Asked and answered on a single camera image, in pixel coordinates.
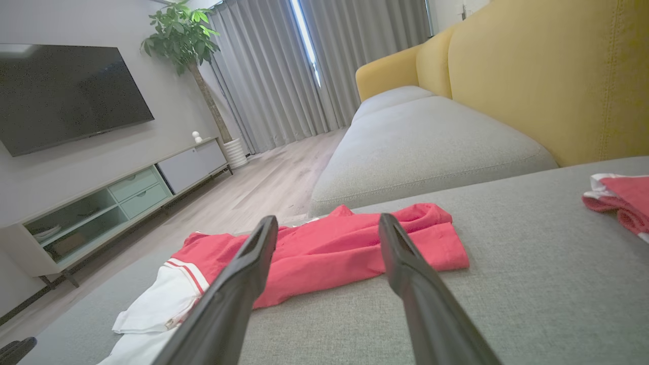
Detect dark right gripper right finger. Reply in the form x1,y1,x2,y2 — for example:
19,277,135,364
378,212,503,365

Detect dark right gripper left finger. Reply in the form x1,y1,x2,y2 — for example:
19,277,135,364
151,215,279,365

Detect red shirt with white trim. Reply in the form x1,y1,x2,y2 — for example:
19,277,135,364
98,202,471,365

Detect red shorts with white stripe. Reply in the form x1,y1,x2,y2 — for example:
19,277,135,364
582,173,649,244

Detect yellow and grey sofa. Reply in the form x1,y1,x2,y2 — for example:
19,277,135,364
18,156,649,365

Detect long low television cabinet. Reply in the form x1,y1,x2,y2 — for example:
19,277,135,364
0,136,234,290

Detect white ribbed plant pot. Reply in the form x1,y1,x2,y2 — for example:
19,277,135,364
223,137,249,170

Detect grey sofa seat cushion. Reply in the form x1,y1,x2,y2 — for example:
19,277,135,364
351,85,437,123
309,95,559,217

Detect stack of white plates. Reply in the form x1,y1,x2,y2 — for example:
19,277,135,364
30,225,62,242

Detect black rounded robot part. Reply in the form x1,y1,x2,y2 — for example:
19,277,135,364
0,337,38,365

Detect grey curtain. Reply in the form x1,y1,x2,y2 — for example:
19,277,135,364
207,0,339,156
298,0,432,128

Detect yellow sofa backrest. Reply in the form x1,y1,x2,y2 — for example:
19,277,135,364
355,0,649,168

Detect black flat screen television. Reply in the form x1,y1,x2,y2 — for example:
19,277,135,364
0,43,156,158

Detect green leafy potted tree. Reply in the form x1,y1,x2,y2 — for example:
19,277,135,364
140,0,235,145

